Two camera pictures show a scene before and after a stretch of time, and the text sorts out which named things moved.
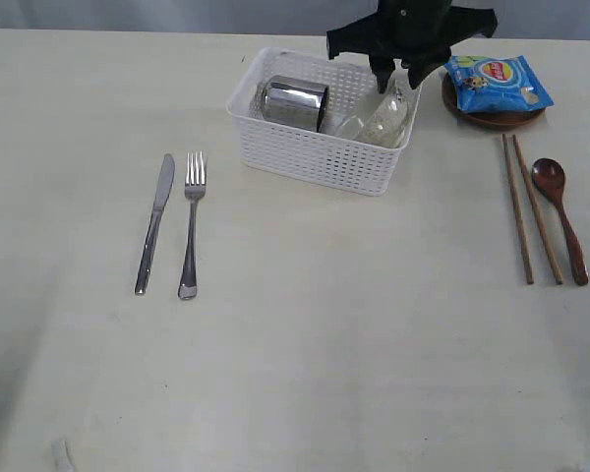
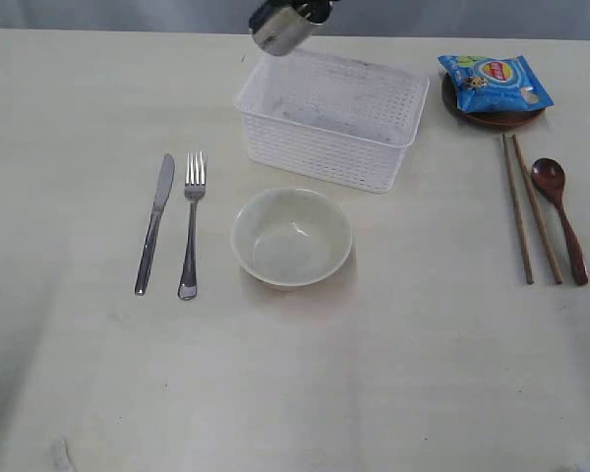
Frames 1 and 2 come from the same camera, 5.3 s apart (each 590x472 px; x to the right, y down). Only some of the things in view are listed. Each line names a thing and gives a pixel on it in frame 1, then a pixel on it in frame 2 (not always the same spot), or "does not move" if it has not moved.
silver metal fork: (188, 286) does not move
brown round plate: (488, 120) does not move
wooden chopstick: (525, 253) does not move
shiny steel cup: (295, 102) → (282, 30)
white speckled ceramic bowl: (387, 122) → (290, 237)
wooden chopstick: (536, 210) does not move
